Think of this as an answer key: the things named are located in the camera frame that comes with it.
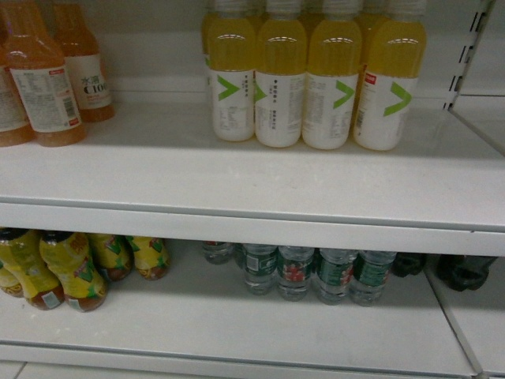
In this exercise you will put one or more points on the water bottle barcode label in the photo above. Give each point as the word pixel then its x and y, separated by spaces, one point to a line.
pixel 259 268

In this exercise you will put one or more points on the water bottle athletes label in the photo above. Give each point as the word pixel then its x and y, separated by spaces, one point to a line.
pixel 294 270

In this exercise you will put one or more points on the yellow vitamin drink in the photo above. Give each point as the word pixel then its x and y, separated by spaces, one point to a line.
pixel 281 52
pixel 332 74
pixel 393 65

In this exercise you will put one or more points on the white shelf board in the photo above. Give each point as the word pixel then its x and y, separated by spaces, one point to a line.
pixel 200 319

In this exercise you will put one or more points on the yellow vitamin drink bottle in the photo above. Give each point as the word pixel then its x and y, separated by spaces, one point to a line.
pixel 231 42

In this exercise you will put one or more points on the yellow lemon tea bottle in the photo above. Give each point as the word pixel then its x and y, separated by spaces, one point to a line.
pixel 68 255

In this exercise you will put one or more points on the orange C100 bottle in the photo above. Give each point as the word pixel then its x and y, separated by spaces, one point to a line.
pixel 84 62

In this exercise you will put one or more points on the orange juice bottle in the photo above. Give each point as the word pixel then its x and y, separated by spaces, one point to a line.
pixel 37 65

